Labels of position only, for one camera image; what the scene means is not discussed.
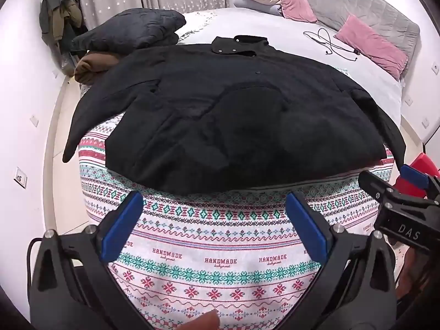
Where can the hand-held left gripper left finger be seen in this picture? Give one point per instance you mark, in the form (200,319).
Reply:
(121,227)

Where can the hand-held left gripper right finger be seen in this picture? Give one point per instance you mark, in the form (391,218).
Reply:
(307,227)

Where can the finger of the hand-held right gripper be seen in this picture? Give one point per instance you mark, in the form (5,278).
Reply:
(415,175)
(374,185)

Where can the black jacket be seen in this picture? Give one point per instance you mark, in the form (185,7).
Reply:
(206,110)

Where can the person's left hand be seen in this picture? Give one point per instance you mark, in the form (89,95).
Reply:
(202,321)

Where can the red object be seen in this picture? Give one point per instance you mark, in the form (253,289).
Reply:
(424,166)

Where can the printed patterned blanket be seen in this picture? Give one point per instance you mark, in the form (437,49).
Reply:
(206,240)

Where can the pink velvet pillow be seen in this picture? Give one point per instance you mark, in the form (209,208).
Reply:
(371,44)
(295,3)

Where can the folded brown garment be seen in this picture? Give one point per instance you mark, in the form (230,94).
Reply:
(92,67)

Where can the grey padded headboard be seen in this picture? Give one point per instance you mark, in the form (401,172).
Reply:
(361,7)

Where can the folded navy quilted jacket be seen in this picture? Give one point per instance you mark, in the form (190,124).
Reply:
(137,27)

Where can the grey folded pillow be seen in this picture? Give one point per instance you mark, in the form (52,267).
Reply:
(257,8)

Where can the olive hanging garment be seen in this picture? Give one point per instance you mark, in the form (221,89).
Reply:
(67,15)

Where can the dark hanging coat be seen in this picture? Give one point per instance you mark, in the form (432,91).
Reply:
(51,3)

